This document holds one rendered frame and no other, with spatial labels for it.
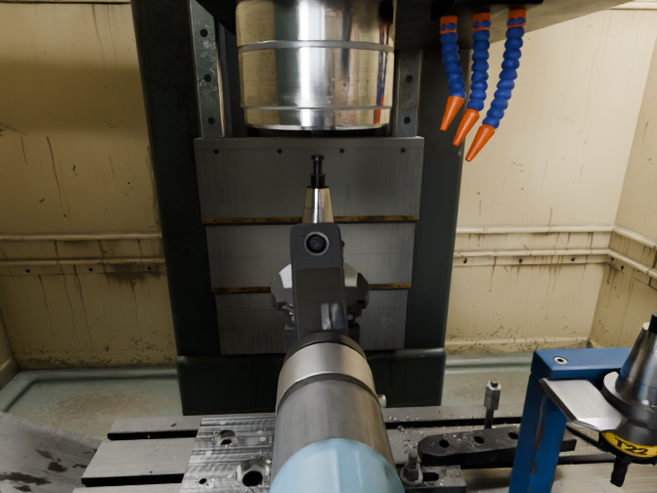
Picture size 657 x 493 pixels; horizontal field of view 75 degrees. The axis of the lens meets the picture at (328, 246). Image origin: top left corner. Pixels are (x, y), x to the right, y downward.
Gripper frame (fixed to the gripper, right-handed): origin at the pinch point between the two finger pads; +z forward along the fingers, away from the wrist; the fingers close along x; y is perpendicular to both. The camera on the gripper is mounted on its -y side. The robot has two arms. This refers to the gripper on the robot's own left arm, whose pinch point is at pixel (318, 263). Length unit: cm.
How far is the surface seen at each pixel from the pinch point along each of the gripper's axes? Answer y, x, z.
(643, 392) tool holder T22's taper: 6.2, 29.4, -18.0
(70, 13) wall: -40, -62, 81
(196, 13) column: -34, -21, 42
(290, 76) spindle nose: -21.0, -2.6, -8.6
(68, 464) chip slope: 64, -59, 33
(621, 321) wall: 49, 101, 69
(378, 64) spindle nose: -22.2, 5.5, -6.7
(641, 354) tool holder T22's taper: 2.8, 29.2, -16.9
